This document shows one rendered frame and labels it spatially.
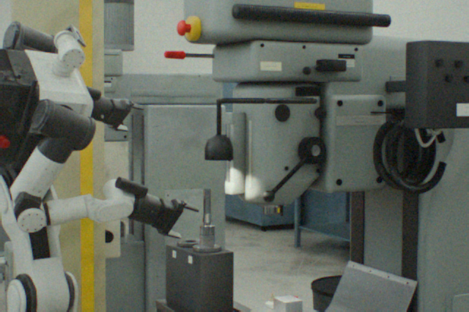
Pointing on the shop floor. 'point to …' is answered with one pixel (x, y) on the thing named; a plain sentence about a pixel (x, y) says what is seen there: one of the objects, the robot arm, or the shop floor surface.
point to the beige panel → (92, 60)
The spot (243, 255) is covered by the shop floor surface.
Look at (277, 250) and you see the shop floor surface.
